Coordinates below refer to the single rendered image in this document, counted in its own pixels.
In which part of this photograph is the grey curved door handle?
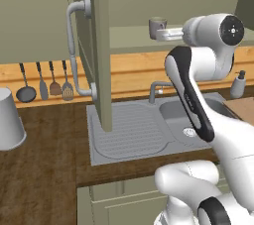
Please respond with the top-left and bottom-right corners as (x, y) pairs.
(65, 0), (99, 101)

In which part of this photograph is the grey steel sink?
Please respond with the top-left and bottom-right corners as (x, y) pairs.
(85, 91), (240, 167)

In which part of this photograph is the grey kettle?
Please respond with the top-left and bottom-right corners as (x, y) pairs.
(0, 86), (28, 152)

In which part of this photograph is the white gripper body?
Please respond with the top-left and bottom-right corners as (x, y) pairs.
(155, 27), (185, 43)

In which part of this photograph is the grey mug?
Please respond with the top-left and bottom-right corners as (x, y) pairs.
(148, 17), (169, 41)

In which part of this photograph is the grey slotted spatula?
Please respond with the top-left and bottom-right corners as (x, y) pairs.
(61, 59), (75, 102)

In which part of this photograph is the olive cabinet door with handle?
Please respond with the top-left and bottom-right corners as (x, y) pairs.
(70, 0), (115, 133)

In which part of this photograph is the black ladle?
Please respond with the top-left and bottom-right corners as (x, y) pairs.
(15, 62), (38, 104)

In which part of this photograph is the tan wooden tray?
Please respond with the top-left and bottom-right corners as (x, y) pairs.
(222, 96), (254, 127)

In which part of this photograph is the grey narrow spatula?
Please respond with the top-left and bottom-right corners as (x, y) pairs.
(35, 61), (50, 101)

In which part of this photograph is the brown spatula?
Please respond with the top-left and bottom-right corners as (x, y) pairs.
(48, 60), (64, 97)

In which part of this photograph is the olive base cabinet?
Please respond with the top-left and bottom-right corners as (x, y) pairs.
(75, 164), (232, 225)

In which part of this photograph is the olive closed wall cabinet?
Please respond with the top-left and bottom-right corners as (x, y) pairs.
(0, 0), (74, 65)

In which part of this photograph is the grey soap dispenser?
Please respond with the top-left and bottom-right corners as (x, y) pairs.
(229, 69), (248, 100)

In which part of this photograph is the grey tap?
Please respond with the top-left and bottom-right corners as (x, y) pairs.
(148, 80), (175, 105)

